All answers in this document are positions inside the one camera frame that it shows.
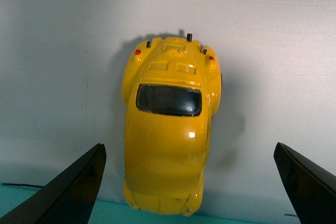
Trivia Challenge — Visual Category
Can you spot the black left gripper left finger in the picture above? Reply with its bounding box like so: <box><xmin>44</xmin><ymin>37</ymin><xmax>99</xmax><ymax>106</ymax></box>
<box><xmin>1</xmin><ymin>143</ymin><xmax>107</xmax><ymax>223</ymax></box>

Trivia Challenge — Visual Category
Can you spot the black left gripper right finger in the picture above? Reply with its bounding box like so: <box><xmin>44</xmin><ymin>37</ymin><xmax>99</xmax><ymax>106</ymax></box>
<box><xmin>274</xmin><ymin>142</ymin><xmax>335</xmax><ymax>223</ymax></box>

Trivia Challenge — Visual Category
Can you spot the yellow beetle toy car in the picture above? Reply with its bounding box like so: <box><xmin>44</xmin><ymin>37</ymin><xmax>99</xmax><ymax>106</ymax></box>
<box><xmin>122</xmin><ymin>34</ymin><xmax>222</xmax><ymax>216</ymax></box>

